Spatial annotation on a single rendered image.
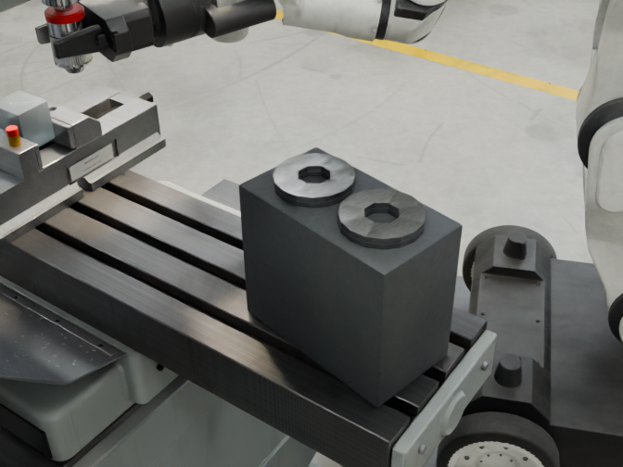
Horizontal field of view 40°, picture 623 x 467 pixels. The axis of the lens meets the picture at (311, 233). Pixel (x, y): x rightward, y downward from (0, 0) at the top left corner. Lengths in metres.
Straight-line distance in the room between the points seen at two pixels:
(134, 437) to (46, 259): 0.28
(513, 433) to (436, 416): 0.48
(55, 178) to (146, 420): 0.37
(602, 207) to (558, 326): 0.37
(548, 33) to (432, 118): 1.03
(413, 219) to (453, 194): 2.15
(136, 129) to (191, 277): 0.33
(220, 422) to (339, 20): 0.68
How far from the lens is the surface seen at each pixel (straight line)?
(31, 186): 1.25
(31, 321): 1.21
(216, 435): 1.46
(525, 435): 1.44
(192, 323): 1.05
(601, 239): 1.46
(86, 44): 1.10
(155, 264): 1.15
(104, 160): 1.33
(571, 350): 1.63
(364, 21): 1.18
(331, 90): 3.66
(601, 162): 1.33
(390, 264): 0.83
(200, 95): 3.66
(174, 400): 1.29
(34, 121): 1.26
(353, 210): 0.88
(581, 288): 1.77
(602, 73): 1.31
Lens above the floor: 1.66
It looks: 36 degrees down
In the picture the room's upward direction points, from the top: 1 degrees counter-clockwise
